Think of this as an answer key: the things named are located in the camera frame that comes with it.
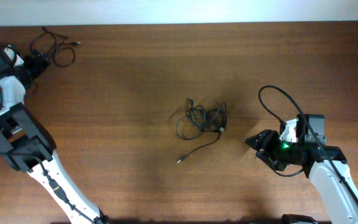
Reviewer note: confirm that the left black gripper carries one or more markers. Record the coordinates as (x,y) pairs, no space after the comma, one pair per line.
(38,62)

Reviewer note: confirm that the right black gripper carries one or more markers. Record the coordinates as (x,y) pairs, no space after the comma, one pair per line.
(270,147)

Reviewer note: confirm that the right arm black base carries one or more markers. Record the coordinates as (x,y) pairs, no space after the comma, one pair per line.
(297,219)

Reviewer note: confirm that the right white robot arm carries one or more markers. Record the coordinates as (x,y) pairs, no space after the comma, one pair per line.
(302,142)

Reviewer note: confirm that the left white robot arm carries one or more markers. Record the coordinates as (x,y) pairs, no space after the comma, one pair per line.
(26,146)

